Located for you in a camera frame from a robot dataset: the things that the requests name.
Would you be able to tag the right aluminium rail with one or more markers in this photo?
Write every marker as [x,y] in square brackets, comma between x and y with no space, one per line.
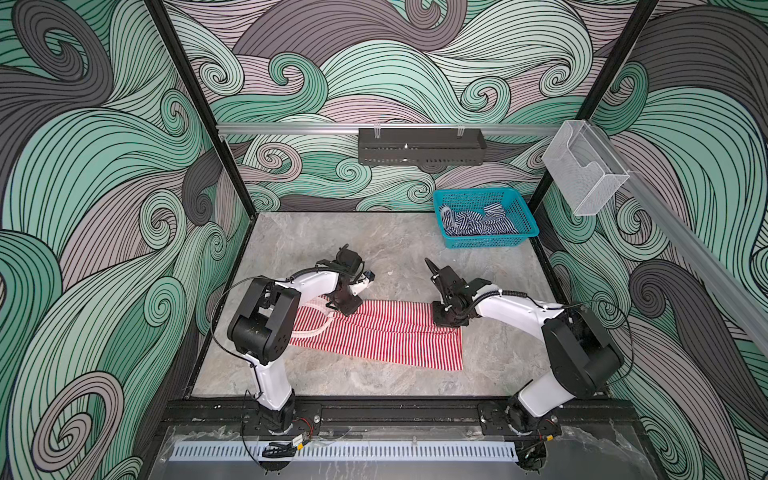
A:
[709,231]

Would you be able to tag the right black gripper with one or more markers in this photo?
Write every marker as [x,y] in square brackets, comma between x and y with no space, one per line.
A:
[438,320]

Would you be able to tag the navy white striped tank top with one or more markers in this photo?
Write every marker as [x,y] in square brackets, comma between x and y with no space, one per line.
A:
[492,220]

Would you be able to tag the white slotted cable duct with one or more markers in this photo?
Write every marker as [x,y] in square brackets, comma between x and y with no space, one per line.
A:
[357,451]

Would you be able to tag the teal plastic basket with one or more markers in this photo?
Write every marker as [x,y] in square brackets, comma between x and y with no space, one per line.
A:
[476,199]

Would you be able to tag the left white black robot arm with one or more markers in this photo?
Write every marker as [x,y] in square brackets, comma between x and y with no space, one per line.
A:
[263,324]

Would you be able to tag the black frame post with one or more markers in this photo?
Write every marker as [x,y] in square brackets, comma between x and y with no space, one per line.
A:
[175,49]
[617,52]

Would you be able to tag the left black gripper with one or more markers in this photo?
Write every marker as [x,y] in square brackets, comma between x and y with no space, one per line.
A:
[350,306]

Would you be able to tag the clear plastic wall bin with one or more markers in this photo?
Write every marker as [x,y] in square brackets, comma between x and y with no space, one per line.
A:
[585,166]

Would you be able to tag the black perforated wall tray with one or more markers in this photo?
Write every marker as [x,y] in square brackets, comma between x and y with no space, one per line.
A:
[431,149]

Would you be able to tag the right black frame post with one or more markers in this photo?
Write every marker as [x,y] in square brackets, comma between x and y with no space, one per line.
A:
[617,52]

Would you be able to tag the aluminium rail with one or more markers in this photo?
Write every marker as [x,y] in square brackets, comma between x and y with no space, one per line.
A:
[709,231]
[306,128]

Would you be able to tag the back aluminium rail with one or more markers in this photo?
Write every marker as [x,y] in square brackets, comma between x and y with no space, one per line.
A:
[306,128]

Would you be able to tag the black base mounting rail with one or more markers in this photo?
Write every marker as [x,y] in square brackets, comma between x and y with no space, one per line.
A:
[492,415]

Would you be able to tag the left black frame post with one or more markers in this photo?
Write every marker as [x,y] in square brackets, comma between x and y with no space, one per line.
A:
[175,49]

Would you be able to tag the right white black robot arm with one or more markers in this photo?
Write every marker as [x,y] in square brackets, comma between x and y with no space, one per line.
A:
[581,352]

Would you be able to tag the red white striped tank top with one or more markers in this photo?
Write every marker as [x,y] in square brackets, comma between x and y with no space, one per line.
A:
[397,332]

